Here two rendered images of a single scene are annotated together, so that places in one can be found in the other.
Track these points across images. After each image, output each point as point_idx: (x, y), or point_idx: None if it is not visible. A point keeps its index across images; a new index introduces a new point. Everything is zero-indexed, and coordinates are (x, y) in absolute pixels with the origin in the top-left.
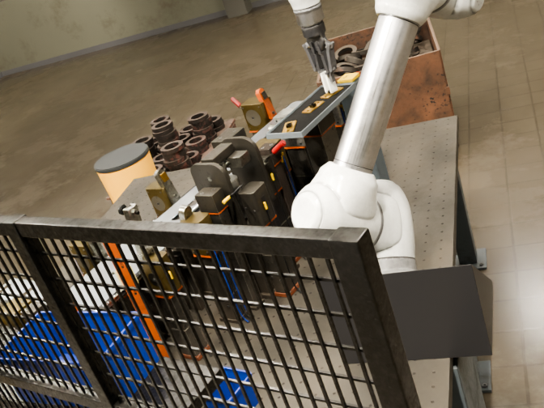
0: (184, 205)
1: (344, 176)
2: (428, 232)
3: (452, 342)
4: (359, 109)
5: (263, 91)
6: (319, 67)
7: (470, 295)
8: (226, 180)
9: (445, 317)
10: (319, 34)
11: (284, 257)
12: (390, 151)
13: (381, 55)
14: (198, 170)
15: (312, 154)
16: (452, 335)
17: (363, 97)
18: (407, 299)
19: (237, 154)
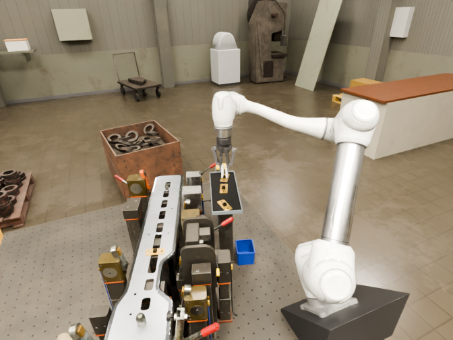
0: (187, 284)
1: (349, 252)
2: (278, 253)
3: (379, 336)
4: (346, 205)
5: (145, 171)
6: (221, 162)
7: (400, 309)
8: (215, 256)
9: (383, 324)
10: (230, 143)
11: (232, 297)
12: (207, 201)
13: (356, 169)
14: (189, 251)
15: (222, 218)
16: (381, 332)
17: (348, 197)
18: (372, 322)
19: (204, 231)
